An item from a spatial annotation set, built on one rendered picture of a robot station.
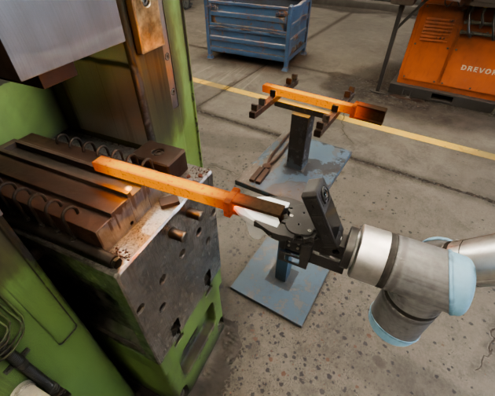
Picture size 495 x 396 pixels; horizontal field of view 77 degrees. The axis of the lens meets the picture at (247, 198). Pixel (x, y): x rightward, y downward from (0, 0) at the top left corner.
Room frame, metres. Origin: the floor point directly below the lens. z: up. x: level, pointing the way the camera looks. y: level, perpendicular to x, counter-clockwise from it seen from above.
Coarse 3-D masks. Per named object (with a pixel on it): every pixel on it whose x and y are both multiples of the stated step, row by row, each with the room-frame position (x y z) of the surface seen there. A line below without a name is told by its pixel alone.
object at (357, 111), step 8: (264, 88) 1.01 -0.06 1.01; (272, 88) 1.00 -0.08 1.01; (280, 88) 0.99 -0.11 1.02; (288, 88) 0.99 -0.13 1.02; (280, 96) 0.98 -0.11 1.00; (288, 96) 0.96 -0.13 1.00; (296, 96) 0.95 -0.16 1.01; (304, 96) 0.93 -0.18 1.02; (312, 96) 0.93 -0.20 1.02; (320, 96) 0.93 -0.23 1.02; (320, 104) 0.90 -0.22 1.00; (328, 104) 0.89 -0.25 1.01; (344, 104) 0.87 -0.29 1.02; (352, 104) 0.87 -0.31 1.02; (360, 104) 0.85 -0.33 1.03; (368, 104) 0.85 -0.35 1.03; (344, 112) 0.86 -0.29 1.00; (352, 112) 0.84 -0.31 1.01; (360, 112) 0.85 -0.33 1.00; (368, 112) 0.83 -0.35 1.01; (376, 112) 0.82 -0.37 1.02; (384, 112) 0.80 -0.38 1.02; (368, 120) 0.83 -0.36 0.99; (376, 120) 0.82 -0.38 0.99
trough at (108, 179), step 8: (16, 144) 0.69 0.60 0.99; (16, 152) 0.66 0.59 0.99; (24, 152) 0.66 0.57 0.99; (32, 152) 0.66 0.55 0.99; (40, 152) 0.65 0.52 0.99; (48, 152) 0.64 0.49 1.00; (40, 160) 0.63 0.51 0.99; (48, 160) 0.63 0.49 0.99; (56, 160) 0.63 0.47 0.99; (64, 160) 0.62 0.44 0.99; (72, 160) 0.61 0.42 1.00; (64, 168) 0.59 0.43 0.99; (72, 168) 0.59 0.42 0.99; (80, 168) 0.59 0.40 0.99; (88, 168) 0.59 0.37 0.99; (88, 176) 0.56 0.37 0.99; (96, 176) 0.56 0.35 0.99; (104, 176) 0.56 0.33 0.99; (112, 176) 0.56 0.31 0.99; (112, 184) 0.54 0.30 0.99; (120, 184) 0.54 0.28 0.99; (128, 184) 0.54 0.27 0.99; (136, 184) 0.53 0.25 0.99
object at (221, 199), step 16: (96, 160) 0.54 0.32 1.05; (112, 160) 0.54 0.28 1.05; (128, 176) 0.49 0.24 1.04; (144, 176) 0.48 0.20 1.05; (160, 176) 0.48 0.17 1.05; (176, 192) 0.45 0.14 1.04; (192, 192) 0.43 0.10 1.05; (208, 192) 0.43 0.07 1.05; (224, 192) 0.43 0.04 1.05; (224, 208) 0.39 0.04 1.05; (256, 208) 0.38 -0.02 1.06; (272, 208) 0.38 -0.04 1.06
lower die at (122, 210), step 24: (24, 144) 0.68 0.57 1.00; (48, 144) 0.69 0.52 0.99; (0, 168) 0.59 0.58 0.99; (24, 168) 0.59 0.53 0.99; (48, 168) 0.58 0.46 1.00; (24, 192) 0.51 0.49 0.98; (48, 192) 0.51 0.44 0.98; (72, 192) 0.50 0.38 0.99; (96, 192) 0.50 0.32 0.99; (120, 192) 0.49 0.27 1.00; (144, 192) 0.53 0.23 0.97; (72, 216) 0.44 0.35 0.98; (96, 216) 0.44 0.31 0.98; (120, 216) 0.46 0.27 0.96; (96, 240) 0.40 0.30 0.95
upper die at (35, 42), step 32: (0, 0) 0.42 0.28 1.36; (32, 0) 0.45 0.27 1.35; (64, 0) 0.49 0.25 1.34; (96, 0) 0.54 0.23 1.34; (0, 32) 0.40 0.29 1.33; (32, 32) 0.44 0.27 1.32; (64, 32) 0.48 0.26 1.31; (96, 32) 0.53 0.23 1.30; (0, 64) 0.41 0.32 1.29; (32, 64) 0.42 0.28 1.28; (64, 64) 0.46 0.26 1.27
